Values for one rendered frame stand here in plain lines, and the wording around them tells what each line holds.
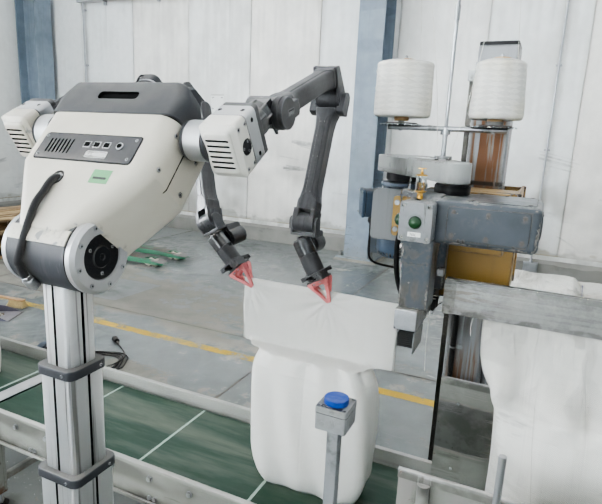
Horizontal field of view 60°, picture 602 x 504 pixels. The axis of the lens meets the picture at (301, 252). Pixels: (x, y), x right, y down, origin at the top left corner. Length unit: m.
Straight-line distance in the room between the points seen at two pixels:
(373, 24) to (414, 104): 4.85
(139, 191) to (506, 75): 0.96
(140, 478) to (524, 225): 1.40
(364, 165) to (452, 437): 4.73
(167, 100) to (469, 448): 1.37
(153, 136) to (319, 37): 5.98
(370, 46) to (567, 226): 2.94
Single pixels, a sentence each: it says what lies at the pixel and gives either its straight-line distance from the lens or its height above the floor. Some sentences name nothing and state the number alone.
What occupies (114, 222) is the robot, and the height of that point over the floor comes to 1.27.
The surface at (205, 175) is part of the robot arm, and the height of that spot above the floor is 1.33.
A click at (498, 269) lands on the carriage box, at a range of 1.55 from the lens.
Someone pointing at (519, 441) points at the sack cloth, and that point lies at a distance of 1.49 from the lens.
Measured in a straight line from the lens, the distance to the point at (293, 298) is 1.61.
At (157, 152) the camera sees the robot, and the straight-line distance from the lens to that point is 1.15.
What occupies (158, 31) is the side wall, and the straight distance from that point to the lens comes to 8.41.
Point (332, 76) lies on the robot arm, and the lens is 1.57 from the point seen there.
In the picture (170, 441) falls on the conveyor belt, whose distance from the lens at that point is 2.04.
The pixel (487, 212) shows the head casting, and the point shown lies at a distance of 1.24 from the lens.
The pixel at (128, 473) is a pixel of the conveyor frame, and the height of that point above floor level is 0.36.
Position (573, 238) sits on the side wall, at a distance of 6.48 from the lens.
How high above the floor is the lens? 1.47
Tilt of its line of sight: 13 degrees down
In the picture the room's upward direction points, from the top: 3 degrees clockwise
